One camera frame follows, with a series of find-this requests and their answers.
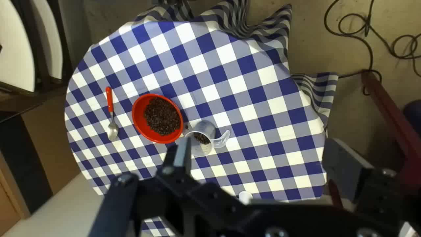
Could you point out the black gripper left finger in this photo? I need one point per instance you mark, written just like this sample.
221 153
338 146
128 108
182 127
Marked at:
120 198

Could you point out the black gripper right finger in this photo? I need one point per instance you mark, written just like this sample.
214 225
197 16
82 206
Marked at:
350 171

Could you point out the orange bowl with dark contents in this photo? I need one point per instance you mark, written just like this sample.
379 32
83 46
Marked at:
158 117

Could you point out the clear plastic cup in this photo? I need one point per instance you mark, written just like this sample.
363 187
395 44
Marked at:
205 133

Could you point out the blue white checkered tablecloth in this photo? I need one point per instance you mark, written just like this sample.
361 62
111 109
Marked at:
245 87

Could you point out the white curved panel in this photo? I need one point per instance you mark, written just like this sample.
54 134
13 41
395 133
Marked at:
15 48
47 40

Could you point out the reddish brown wooden frame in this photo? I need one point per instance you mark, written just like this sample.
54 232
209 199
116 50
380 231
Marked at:
389 113

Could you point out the dark wooden chair frame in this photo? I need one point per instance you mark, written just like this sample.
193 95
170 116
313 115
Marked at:
72 27

